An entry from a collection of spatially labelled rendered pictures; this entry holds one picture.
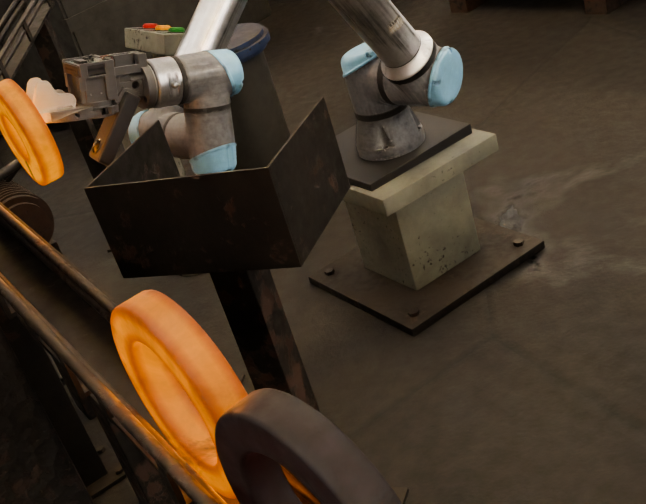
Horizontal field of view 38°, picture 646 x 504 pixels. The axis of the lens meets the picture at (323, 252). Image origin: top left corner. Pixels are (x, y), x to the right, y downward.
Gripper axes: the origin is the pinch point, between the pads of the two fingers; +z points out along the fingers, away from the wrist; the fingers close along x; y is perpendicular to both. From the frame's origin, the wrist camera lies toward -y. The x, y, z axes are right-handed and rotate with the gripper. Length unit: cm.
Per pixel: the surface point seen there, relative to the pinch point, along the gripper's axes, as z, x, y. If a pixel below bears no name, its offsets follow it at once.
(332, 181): -29.5, 35.1, -7.7
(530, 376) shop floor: -79, 24, -59
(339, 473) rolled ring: 11, 94, -5
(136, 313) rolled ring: 13, 70, -2
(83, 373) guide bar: 15, 61, -10
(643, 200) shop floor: -140, 1, -43
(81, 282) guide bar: 6.7, 37.1, -11.5
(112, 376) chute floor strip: 8, 48, -18
